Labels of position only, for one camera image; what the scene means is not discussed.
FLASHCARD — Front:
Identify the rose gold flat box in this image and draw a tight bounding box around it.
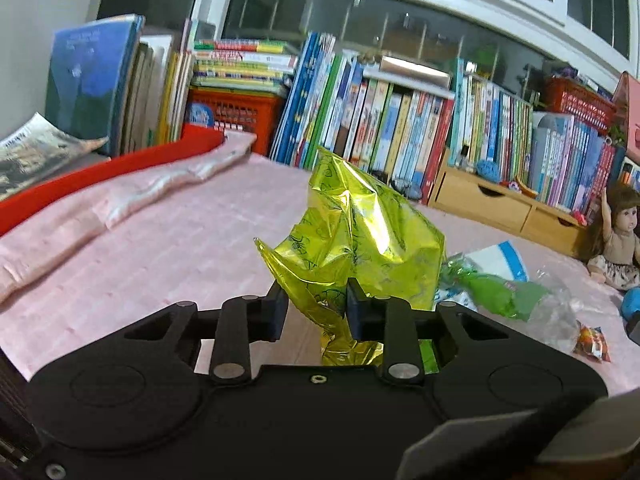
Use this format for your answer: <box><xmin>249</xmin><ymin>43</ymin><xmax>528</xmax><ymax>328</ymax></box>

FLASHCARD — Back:
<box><xmin>364</xmin><ymin>54</ymin><xmax>453</xmax><ymax>91</ymax></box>

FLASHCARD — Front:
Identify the large blue hardcover book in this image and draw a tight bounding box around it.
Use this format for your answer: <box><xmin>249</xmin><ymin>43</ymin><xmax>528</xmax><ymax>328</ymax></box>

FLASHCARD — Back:
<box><xmin>45</xmin><ymin>14</ymin><xmax>145</xmax><ymax>157</ymax></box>

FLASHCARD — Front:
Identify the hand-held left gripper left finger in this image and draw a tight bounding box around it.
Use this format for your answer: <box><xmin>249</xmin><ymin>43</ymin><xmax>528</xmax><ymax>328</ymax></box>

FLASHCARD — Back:
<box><xmin>122</xmin><ymin>279</ymin><xmax>291</xmax><ymax>386</ymax></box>

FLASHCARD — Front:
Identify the small orange snack wrapper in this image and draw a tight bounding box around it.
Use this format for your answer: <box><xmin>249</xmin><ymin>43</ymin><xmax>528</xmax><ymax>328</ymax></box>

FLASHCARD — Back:
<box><xmin>572</xmin><ymin>320</ymin><xmax>612</xmax><ymax>363</ymax></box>

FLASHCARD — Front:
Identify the white and blue paper bag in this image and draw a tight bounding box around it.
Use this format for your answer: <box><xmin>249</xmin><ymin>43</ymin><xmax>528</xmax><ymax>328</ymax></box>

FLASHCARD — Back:
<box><xmin>462</xmin><ymin>241</ymin><xmax>531</xmax><ymax>283</ymax></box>

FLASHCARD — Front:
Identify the clear plastic bag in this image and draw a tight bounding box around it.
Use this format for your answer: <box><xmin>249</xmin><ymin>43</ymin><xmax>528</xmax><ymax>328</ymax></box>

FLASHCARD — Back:
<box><xmin>520</xmin><ymin>267</ymin><xmax>583</xmax><ymax>356</ymax></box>

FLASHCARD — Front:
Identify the blue cat plush toy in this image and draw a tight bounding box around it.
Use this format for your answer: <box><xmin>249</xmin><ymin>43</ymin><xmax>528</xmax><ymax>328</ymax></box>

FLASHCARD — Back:
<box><xmin>620</xmin><ymin>287</ymin><xmax>640</xmax><ymax>322</ymax></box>

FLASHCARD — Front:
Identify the wooden drawer organizer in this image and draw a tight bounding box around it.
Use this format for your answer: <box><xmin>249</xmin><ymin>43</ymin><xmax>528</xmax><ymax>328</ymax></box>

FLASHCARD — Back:
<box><xmin>427</xmin><ymin>147</ymin><xmax>588</xmax><ymax>257</ymax></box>

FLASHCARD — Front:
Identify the pink striped bed sheet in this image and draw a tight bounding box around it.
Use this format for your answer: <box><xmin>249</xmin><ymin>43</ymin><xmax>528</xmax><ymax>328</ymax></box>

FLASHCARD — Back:
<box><xmin>0</xmin><ymin>152</ymin><xmax>640</xmax><ymax>396</ymax></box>

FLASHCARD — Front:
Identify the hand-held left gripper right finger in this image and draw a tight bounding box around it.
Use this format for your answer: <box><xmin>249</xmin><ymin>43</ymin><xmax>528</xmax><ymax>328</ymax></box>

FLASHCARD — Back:
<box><xmin>345</xmin><ymin>277</ymin><xmax>511</xmax><ymax>386</ymax></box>

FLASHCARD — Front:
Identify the stack of flat-lying books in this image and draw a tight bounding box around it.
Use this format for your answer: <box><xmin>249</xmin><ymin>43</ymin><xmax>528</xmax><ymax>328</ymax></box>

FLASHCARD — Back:
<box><xmin>190</xmin><ymin>39</ymin><xmax>300</xmax><ymax>97</ymax></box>

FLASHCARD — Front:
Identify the row of colourful children's books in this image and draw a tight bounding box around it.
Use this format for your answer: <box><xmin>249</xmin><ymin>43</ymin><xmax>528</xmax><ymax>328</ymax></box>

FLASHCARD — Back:
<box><xmin>270</xmin><ymin>32</ymin><xmax>626</xmax><ymax>211</ymax></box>

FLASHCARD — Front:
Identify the pink folded quilt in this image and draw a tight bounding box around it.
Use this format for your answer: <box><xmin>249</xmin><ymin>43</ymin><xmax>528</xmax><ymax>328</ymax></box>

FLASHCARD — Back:
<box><xmin>0</xmin><ymin>131</ymin><xmax>258</xmax><ymax>306</ymax></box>

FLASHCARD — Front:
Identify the green plastic wrapper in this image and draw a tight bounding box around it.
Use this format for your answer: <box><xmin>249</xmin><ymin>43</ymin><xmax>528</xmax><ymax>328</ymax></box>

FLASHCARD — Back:
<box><xmin>440</xmin><ymin>255</ymin><xmax>551</xmax><ymax>323</ymax></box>

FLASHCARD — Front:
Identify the pink toy house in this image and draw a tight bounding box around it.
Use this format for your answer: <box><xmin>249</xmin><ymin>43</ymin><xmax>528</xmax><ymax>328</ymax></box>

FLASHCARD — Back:
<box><xmin>611</xmin><ymin>71</ymin><xmax>640</xmax><ymax>163</ymax></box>

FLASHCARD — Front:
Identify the brown-haired doll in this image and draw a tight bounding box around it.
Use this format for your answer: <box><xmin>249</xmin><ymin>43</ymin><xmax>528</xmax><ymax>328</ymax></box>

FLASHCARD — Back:
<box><xmin>575</xmin><ymin>182</ymin><xmax>640</xmax><ymax>292</ymax></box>

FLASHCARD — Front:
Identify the yellow-green foil wrapper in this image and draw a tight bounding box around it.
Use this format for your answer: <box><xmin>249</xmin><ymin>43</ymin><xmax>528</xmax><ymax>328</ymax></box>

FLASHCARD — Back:
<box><xmin>254</xmin><ymin>146</ymin><xmax>447</xmax><ymax>367</ymax></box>

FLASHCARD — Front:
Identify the red plastic basket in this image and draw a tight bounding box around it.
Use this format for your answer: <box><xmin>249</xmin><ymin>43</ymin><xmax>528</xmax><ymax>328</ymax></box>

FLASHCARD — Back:
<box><xmin>186</xmin><ymin>85</ymin><xmax>287</xmax><ymax>148</ymax></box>

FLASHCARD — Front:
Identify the row of thin upright books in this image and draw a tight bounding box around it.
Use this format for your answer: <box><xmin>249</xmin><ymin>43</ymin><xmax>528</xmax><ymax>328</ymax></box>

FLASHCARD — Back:
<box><xmin>120</xmin><ymin>19</ymin><xmax>196</xmax><ymax>156</ymax></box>

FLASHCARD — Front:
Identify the red basket on books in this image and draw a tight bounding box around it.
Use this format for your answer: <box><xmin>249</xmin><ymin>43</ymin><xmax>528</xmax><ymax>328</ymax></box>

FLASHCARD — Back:
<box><xmin>544</xmin><ymin>75</ymin><xmax>618</xmax><ymax>128</ymax></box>

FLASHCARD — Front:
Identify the red bed edge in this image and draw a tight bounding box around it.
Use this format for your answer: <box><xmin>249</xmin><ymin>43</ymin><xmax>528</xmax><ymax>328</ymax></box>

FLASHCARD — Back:
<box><xmin>0</xmin><ymin>124</ymin><xmax>226</xmax><ymax>237</ymax></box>

